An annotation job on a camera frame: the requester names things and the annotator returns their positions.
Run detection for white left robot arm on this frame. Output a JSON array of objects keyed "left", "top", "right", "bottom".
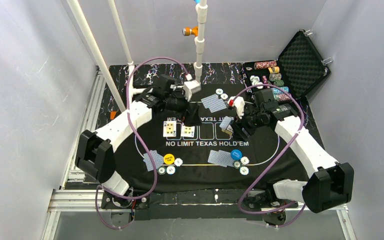
[{"left": 74, "top": 74, "right": 201, "bottom": 200}]

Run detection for green poker chip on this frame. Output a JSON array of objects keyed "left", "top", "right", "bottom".
[
  {"left": 157, "top": 166, "right": 167, "bottom": 175},
  {"left": 232, "top": 160, "right": 242, "bottom": 169}
]

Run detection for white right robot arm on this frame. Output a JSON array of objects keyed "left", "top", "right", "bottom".
[{"left": 228, "top": 88, "right": 355, "bottom": 213}]

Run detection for white light-blue ten chip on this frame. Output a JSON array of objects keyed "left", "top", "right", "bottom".
[{"left": 239, "top": 166, "right": 250, "bottom": 176}]

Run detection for dark green chip row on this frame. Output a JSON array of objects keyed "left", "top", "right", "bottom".
[{"left": 269, "top": 73, "right": 285, "bottom": 87}]

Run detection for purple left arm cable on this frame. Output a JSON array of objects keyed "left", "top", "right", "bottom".
[{"left": 95, "top": 56, "right": 191, "bottom": 231}]

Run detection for blue-backed playing card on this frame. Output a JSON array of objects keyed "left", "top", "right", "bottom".
[
  {"left": 218, "top": 150, "right": 235, "bottom": 167},
  {"left": 207, "top": 150, "right": 227, "bottom": 168},
  {"left": 209, "top": 100, "right": 227, "bottom": 113},
  {"left": 143, "top": 150, "right": 159, "bottom": 171},
  {"left": 201, "top": 94, "right": 223, "bottom": 109},
  {"left": 143, "top": 150, "right": 164, "bottom": 172}
]

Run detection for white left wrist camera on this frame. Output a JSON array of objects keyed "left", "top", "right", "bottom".
[{"left": 182, "top": 80, "right": 201, "bottom": 102}]

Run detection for blue chip row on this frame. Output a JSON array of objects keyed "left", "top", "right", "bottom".
[{"left": 271, "top": 86, "right": 289, "bottom": 95}]

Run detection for red white chip row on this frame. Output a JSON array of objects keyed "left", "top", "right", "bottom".
[{"left": 254, "top": 60, "right": 277, "bottom": 70}]

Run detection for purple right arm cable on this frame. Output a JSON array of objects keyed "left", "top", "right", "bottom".
[{"left": 230, "top": 84, "right": 307, "bottom": 229}]

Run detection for black poker chip case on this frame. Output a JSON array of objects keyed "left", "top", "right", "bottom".
[{"left": 242, "top": 30, "right": 332, "bottom": 100}]

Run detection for white blue poker chip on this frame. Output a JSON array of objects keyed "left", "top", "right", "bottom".
[
  {"left": 220, "top": 93, "right": 229, "bottom": 100},
  {"left": 173, "top": 158, "right": 183, "bottom": 167},
  {"left": 240, "top": 156, "right": 250, "bottom": 166}
]

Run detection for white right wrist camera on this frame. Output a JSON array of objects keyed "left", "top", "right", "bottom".
[{"left": 227, "top": 96, "right": 245, "bottom": 119}]

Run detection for blue small blind button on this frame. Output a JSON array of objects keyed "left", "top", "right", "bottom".
[{"left": 230, "top": 149, "right": 243, "bottom": 161}]

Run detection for yellow big blind button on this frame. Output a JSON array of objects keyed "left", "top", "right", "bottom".
[{"left": 163, "top": 153, "right": 175, "bottom": 165}]

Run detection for orange clamp knob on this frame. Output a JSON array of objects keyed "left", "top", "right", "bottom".
[{"left": 182, "top": 26, "right": 199, "bottom": 37}]

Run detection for yellow chip row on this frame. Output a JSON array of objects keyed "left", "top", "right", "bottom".
[{"left": 268, "top": 66, "right": 280, "bottom": 74}]

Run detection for black poker felt mat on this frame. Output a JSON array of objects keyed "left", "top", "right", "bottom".
[{"left": 104, "top": 83, "right": 313, "bottom": 196}]

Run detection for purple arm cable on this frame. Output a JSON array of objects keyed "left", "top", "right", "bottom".
[
  {"left": 230, "top": 84, "right": 307, "bottom": 229},
  {"left": 95, "top": 56, "right": 191, "bottom": 231}
]

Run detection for green and pink chip row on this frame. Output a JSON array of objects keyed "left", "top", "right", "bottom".
[{"left": 274, "top": 93, "right": 292, "bottom": 103}]

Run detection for white chips in case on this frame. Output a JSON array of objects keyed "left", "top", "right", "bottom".
[{"left": 249, "top": 75, "right": 264, "bottom": 89}]

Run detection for blue playing card deck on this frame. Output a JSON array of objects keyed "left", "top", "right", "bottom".
[{"left": 219, "top": 116, "right": 234, "bottom": 136}]

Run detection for white PVC pipe frame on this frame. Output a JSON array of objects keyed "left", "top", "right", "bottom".
[{"left": 67, "top": 0, "right": 208, "bottom": 112}]

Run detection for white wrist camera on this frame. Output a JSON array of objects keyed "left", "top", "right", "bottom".
[
  {"left": 227, "top": 96, "right": 245, "bottom": 119},
  {"left": 182, "top": 80, "right": 201, "bottom": 102}
]

